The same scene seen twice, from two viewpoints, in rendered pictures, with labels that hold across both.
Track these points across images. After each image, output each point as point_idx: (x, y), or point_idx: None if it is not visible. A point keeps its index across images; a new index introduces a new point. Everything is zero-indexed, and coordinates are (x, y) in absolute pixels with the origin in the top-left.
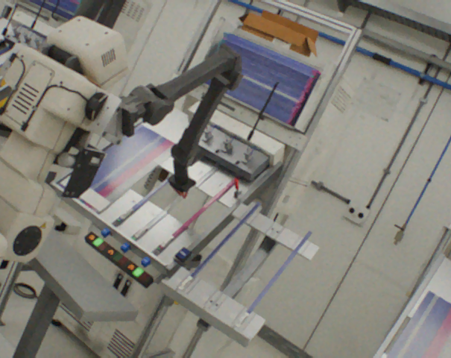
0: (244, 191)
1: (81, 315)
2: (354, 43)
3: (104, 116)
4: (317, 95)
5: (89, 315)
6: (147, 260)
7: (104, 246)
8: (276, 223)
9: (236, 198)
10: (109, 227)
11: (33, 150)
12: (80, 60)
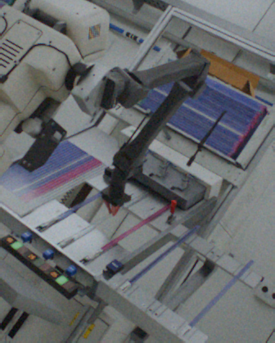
0: (178, 218)
1: (14, 299)
2: None
3: (89, 83)
4: (263, 130)
5: (21, 301)
6: (74, 268)
7: (24, 250)
8: (216, 247)
9: (169, 223)
10: (30, 232)
11: (2, 107)
12: (69, 27)
